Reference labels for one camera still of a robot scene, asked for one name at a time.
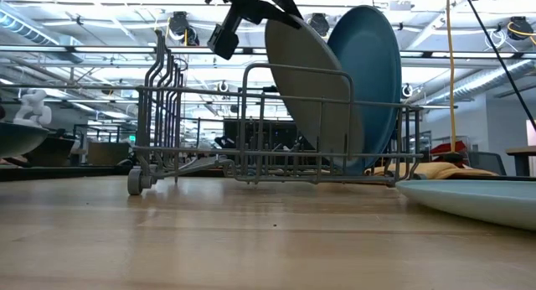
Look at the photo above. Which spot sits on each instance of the red rounded object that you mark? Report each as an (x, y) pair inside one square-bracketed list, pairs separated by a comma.
[(448, 148)]

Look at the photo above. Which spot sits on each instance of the pale pink panel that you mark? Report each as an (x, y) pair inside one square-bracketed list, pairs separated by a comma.
[(532, 133)]

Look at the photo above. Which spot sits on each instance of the black laptop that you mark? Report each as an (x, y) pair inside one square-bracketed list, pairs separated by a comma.
[(54, 151)]

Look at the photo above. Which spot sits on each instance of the silver ceiling duct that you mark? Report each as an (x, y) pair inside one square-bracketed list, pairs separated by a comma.
[(25, 30), (494, 78)]

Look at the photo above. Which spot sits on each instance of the black equipment cabinet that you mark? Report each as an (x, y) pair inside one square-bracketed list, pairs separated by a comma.
[(232, 135)]

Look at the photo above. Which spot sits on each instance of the wooden side desk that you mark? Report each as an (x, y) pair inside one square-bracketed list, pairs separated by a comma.
[(521, 150)]

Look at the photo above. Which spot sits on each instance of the grey laptop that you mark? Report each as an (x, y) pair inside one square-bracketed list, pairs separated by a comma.
[(106, 153)]

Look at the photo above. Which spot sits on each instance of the grey office chair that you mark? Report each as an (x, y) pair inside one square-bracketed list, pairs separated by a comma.
[(486, 162)]

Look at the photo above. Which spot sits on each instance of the large pale blue plate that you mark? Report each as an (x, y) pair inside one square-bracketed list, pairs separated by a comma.
[(473, 200)]

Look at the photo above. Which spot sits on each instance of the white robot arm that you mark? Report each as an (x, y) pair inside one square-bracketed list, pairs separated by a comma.
[(33, 110)]

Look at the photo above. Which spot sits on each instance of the large beige plate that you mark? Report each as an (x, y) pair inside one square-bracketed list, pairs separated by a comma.
[(310, 93)]

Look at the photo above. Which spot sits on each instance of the small black ceiling reel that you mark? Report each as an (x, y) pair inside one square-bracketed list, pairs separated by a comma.
[(407, 90), (223, 86)]

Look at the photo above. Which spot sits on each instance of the small teal plate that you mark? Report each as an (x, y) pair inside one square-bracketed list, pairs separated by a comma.
[(19, 139)]

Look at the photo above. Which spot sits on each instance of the yellow cloth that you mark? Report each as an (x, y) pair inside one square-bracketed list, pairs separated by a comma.
[(439, 170)]

